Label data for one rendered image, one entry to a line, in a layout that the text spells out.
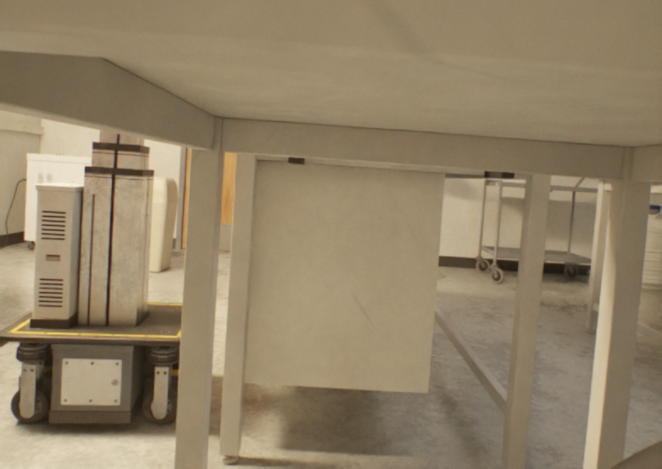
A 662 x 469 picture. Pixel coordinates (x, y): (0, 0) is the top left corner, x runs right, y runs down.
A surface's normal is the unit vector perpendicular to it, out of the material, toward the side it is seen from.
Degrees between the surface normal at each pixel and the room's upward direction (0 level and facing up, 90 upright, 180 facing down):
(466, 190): 90
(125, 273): 90
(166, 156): 90
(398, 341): 90
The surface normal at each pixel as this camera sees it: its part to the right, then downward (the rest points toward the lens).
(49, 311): 0.15, 0.07
